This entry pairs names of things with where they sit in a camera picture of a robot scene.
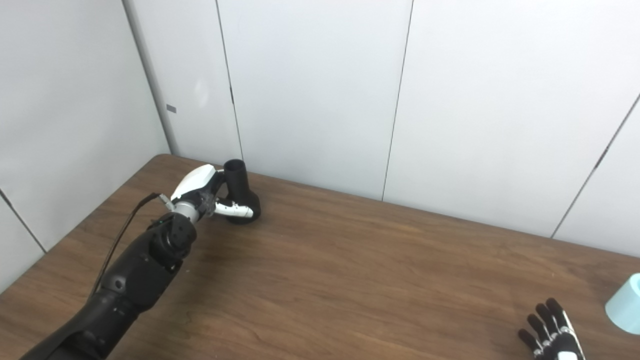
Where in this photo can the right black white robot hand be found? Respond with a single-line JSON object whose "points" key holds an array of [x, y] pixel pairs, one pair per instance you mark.
{"points": [[555, 335]]}

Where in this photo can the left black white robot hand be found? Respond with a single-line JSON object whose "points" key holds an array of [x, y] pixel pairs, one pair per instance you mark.
{"points": [[195, 180]]}

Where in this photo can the black flared nozzle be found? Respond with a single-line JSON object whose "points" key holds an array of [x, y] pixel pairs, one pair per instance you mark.
{"points": [[239, 187]]}

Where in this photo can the light blue cylinder cup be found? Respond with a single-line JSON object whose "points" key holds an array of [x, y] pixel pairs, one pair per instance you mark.
{"points": [[627, 305]]}

